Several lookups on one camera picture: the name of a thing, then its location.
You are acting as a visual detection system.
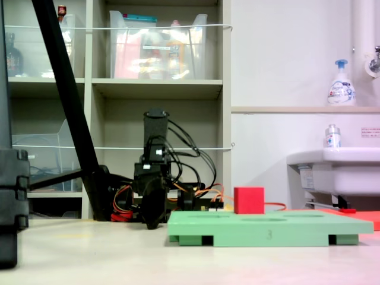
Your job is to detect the red square block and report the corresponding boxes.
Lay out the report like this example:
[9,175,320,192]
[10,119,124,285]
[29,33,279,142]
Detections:
[233,186,265,215]

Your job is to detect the beige shelf unit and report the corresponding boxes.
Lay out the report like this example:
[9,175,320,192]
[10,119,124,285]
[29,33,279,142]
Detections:
[2,0,232,220]

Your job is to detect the clear angled storage bin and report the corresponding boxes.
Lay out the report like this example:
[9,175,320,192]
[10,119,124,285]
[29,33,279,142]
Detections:
[11,118,83,192]

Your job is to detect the green shape-sorting board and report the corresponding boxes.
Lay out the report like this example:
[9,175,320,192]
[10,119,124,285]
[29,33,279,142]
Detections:
[167,210,375,248]

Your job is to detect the pink package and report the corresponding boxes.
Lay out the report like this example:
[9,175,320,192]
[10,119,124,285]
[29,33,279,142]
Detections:
[113,31,143,80]

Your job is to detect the large clear storage bin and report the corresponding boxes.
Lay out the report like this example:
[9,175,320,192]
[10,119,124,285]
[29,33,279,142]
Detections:
[109,10,208,80]

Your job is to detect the yellow bottle with pink cap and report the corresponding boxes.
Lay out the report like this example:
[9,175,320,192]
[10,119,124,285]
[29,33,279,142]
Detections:
[165,20,188,80]

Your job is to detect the notched black stack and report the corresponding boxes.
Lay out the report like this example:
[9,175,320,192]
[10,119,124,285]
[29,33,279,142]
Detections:
[0,148,31,270]

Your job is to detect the clear bin with bottles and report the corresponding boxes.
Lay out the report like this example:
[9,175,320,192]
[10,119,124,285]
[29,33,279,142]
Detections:
[4,14,77,79]

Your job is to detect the dark round bottle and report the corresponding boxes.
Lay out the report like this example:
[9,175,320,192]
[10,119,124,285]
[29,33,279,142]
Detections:
[5,32,25,78]

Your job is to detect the brown bottle with red cap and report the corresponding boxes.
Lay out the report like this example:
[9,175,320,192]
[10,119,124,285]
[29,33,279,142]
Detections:
[57,4,68,24]

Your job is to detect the white sink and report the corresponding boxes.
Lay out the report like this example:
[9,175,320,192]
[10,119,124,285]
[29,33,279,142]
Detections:
[286,147,380,197]

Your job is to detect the small clear sanitizer bottle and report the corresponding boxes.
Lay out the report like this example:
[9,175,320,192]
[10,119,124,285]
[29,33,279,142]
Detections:
[323,123,343,149]

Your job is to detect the white blue soap pump bottle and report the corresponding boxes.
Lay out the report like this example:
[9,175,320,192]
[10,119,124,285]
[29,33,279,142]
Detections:
[327,59,357,107]

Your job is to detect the metal faucet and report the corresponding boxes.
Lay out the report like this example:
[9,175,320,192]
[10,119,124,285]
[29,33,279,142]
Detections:
[365,45,380,74]

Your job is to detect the orange wire loops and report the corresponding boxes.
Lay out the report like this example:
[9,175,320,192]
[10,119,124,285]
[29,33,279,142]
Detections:
[111,184,137,222]

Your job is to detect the circuit board with wires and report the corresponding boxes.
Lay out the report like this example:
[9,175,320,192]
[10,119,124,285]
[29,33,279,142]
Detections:
[198,200,235,213]

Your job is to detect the dark grey post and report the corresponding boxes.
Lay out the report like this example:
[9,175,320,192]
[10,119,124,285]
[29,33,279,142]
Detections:
[0,0,14,151]

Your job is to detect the white wall pipe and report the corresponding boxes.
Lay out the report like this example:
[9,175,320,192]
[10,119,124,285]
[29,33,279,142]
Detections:
[351,0,377,107]

